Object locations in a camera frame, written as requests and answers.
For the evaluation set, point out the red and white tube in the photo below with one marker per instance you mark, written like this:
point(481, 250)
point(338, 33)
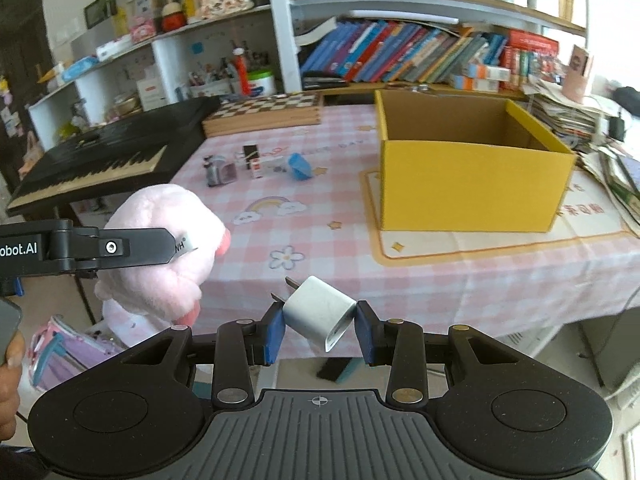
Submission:
point(241, 72)

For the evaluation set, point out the small black white box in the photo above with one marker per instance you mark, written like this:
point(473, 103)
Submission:
point(253, 160)

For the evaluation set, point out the pink desk gadget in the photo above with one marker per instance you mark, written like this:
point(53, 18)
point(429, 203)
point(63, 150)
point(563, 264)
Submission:
point(577, 75)

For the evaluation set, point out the black power adapter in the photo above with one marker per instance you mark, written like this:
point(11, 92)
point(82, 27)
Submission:
point(618, 128)

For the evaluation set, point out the pink and purple bag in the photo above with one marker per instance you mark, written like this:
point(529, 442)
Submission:
point(75, 355)

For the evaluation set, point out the beige placemat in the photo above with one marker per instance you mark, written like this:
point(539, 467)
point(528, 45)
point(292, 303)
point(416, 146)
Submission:
point(500, 247)

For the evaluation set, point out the black binder clip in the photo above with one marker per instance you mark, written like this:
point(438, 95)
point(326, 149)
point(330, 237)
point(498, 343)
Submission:
point(212, 171)

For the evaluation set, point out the row of leaning colourful books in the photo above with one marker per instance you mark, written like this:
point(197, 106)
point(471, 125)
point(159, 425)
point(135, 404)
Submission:
point(400, 52)

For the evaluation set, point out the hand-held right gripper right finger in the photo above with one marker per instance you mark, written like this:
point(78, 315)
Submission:
point(365, 332)

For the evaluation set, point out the white jar with green lid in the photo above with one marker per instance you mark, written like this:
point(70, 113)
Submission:
point(261, 82)

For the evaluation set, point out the stack of papers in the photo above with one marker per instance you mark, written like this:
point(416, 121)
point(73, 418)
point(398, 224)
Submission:
point(565, 115)

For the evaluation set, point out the wooden chessboard box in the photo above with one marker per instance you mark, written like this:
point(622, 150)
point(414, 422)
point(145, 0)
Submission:
point(260, 110)

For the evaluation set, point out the red boxed book set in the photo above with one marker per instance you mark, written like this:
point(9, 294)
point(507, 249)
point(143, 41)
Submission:
point(530, 57)

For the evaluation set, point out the green covered book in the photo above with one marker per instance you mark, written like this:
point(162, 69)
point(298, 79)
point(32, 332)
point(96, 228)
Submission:
point(622, 190)

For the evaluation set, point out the yellow cardboard box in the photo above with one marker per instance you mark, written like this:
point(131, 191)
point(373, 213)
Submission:
point(465, 190)

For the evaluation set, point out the gold bowl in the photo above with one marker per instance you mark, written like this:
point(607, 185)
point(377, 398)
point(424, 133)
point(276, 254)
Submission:
point(127, 106)

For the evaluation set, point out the red round jar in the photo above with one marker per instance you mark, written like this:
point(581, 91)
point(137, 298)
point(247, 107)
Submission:
point(173, 17)

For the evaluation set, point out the black picture frame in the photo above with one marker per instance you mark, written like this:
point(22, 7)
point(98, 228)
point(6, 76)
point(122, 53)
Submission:
point(100, 14)

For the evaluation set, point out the pink plush pig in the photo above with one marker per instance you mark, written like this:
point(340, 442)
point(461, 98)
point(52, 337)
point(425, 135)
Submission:
point(160, 210)

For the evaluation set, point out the blue wipes packet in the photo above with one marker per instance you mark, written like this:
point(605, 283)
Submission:
point(79, 69)

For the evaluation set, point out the pen holder with pens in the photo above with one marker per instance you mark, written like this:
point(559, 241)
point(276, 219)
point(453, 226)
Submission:
point(210, 85)

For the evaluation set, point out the white box with red label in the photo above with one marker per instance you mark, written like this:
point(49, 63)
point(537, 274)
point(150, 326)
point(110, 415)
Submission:
point(151, 94)

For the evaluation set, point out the person's left hand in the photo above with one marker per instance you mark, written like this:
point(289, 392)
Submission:
point(7, 400)

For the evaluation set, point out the small blue object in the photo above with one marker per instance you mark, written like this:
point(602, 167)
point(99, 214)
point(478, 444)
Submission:
point(300, 166)

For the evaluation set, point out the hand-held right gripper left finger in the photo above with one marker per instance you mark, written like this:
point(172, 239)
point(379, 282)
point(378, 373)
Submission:
point(274, 332)

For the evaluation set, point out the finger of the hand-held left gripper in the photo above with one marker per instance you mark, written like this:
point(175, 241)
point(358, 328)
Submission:
point(140, 246)

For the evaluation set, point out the white charger plug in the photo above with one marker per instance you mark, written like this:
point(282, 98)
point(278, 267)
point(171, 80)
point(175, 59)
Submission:
point(317, 310)

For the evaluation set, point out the small orange and white box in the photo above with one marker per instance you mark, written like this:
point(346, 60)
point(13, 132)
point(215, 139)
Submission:
point(475, 83)
point(485, 72)

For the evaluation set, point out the pink checked desktop tablecloth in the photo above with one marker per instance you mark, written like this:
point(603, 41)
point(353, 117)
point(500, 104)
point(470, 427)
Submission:
point(325, 240)

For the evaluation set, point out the white shelving unit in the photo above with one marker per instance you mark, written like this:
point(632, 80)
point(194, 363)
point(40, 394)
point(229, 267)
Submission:
point(282, 25)

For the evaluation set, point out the pink tissue box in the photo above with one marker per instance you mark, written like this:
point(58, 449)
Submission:
point(142, 31)

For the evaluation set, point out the black electronic keyboard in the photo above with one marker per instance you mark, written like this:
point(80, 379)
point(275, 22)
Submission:
point(100, 155)

